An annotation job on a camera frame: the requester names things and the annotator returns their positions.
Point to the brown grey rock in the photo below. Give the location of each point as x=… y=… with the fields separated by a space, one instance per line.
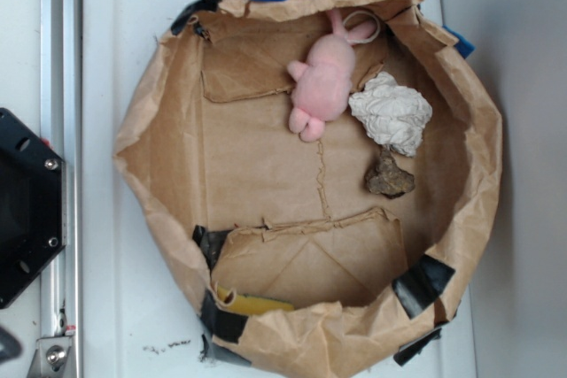
x=387 y=179

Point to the pink plush bunny toy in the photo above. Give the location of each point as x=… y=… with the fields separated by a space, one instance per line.
x=323 y=80

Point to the brown paper bag bin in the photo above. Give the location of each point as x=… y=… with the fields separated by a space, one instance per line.
x=293 y=266

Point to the crumpled white paper ball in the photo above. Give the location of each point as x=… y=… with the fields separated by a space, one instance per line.
x=393 y=115

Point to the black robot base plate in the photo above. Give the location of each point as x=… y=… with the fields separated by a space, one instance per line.
x=32 y=177

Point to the aluminium extrusion rail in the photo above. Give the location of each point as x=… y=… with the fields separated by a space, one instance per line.
x=61 y=309

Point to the metal corner bracket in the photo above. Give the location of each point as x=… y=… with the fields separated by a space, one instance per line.
x=53 y=358

